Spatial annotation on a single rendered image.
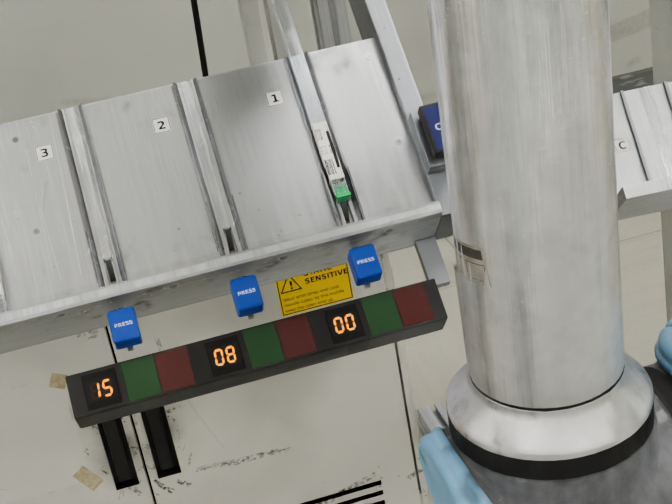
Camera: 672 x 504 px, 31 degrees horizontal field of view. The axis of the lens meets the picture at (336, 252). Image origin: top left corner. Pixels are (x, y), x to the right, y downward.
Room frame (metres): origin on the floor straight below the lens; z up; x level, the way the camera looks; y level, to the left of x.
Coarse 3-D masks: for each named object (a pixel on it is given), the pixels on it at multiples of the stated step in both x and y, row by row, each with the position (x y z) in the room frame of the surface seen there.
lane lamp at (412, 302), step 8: (408, 288) 0.97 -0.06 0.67; (416, 288) 0.97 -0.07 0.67; (400, 296) 0.97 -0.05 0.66; (408, 296) 0.96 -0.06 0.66; (416, 296) 0.96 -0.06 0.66; (424, 296) 0.96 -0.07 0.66; (400, 304) 0.96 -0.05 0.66; (408, 304) 0.96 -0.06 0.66; (416, 304) 0.96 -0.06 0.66; (424, 304) 0.96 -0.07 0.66; (400, 312) 0.95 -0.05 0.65; (408, 312) 0.95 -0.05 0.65; (416, 312) 0.95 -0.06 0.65; (424, 312) 0.95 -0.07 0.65; (432, 312) 0.95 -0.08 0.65; (408, 320) 0.95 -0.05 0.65; (416, 320) 0.95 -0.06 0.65; (424, 320) 0.95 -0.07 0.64
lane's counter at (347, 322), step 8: (352, 304) 0.96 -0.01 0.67; (328, 312) 0.96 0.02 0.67; (336, 312) 0.96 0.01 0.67; (344, 312) 0.96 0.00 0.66; (352, 312) 0.96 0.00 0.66; (328, 320) 0.95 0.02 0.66; (336, 320) 0.95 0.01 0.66; (344, 320) 0.95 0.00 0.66; (352, 320) 0.95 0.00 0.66; (360, 320) 0.95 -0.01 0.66; (336, 328) 0.94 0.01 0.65; (344, 328) 0.94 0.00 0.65; (352, 328) 0.94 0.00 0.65; (360, 328) 0.94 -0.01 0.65; (336, 336) 0.94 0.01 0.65; (344, 336) 0.94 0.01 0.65; (352, 336) 0.94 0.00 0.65; (360, 336) 0.94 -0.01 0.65
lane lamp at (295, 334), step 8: (288, 320) 0.95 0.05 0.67; (296, 320) 0.95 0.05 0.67; (304, 320) 0.95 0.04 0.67; (280, 328) 0.95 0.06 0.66; (288, 328) 0.95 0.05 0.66; (296, 328) 0.95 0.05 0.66; (304, 328) 0.95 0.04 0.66; (280, 336) 0.94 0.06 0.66; (288, 336) 0.94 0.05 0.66; (296, 336) 0.94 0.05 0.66; (304, 336) 0.94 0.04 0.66; (312, 336) 0.94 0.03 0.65; (288, 344) 0.94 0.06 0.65; (296, 344) 0.93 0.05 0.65; (304, 344) 0.93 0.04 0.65; (312, 344) 0.93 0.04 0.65; (288, 352) 0.93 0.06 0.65; (296, 352) 0.93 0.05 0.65; (304, 352) 0.93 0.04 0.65; (312, 352) 0.93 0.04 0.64
